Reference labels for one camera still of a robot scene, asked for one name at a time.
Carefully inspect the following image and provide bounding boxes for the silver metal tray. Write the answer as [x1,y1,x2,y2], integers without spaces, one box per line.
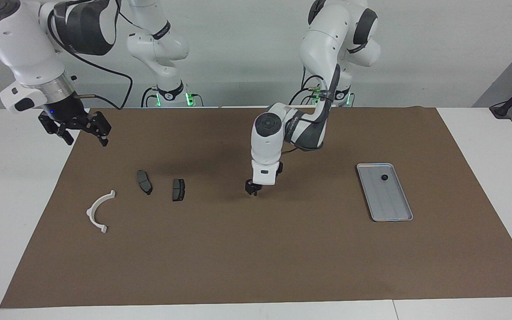
[356,163,414,222]

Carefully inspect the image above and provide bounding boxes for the brown table mat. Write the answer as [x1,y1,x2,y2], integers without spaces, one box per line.
[0,107,512,308]

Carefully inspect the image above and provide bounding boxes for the curved dark brake pad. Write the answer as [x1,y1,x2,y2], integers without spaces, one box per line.
[136,170,153,196]

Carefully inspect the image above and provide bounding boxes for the rectangular dark brake pad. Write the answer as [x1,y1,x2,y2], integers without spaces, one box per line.
[172,178,186,202]

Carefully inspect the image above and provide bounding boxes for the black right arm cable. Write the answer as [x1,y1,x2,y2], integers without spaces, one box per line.
[47,0,133,110]

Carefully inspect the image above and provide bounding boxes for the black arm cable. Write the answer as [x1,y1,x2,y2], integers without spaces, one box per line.
[280,87,333,155]
[47,0,133,110]

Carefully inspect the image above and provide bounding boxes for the black right base cable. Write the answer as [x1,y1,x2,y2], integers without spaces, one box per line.
[141,87,159,108]

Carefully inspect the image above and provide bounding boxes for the black base cable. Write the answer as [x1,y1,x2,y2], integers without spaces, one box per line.
[141,87,159,108]
[288,67,324,106]

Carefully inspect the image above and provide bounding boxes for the white semicircular bracket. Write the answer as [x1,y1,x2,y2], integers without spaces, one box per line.
[86,190,116,234]

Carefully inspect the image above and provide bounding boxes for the black left base cable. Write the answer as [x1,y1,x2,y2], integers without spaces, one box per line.
[288,67,324,106]

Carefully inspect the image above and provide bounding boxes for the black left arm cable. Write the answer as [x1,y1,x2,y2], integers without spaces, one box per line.
[280,87,333,155]

